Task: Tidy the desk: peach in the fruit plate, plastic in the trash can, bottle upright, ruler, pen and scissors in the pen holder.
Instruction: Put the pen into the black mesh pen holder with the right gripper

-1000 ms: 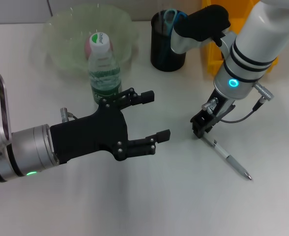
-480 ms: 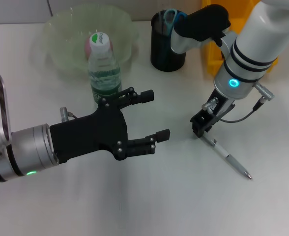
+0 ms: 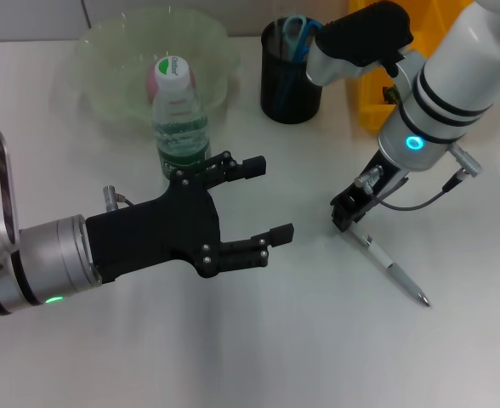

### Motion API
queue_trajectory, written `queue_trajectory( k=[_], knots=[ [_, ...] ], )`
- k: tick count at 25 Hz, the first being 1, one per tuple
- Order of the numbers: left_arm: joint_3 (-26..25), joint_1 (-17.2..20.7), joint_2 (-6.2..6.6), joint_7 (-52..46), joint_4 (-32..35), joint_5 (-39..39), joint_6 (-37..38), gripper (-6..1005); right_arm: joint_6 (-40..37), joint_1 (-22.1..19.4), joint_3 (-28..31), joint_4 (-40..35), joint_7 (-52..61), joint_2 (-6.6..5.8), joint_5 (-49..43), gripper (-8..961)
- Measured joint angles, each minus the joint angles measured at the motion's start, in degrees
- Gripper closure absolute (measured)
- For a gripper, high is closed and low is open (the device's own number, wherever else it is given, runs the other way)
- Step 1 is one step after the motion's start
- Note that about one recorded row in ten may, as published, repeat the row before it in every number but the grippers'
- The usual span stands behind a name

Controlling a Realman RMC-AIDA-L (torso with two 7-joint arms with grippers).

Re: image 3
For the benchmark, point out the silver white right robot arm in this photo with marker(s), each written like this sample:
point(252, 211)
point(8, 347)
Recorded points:
point(454, 85)

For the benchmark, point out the pink peach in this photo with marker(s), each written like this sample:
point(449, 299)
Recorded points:
point(151, 83)

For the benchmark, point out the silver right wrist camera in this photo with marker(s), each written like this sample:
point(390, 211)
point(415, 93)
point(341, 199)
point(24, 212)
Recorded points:
point(360, 34)

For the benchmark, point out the yellow plastic bin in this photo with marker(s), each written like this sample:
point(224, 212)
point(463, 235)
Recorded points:
point(371, 115)

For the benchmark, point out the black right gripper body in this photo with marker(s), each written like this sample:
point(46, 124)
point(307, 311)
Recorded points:
point(386, 178)

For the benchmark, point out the clear green-label water bottle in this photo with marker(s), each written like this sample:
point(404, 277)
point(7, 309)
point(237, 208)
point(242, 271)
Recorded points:
point(180, 123)

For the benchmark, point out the blue scissors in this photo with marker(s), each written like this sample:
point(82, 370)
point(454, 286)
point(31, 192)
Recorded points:
point(294, 38)

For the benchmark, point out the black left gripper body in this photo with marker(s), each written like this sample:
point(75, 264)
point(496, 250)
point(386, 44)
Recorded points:
point(152, 234)

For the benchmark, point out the silver ballpoint pen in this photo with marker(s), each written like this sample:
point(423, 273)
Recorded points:
point(392, 268)

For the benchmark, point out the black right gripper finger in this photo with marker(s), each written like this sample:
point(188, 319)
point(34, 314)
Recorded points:
point(365, 210)
point(343, 212)

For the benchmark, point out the black mesh pen holder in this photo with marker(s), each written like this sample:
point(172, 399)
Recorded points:
point(284, 102)

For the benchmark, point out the translucent green fruit bowl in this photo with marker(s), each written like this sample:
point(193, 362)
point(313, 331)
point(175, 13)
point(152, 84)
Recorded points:
point(118, 64)

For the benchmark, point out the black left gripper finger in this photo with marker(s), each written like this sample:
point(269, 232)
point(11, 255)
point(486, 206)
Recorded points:
point(255, 166)
point(282, 234)

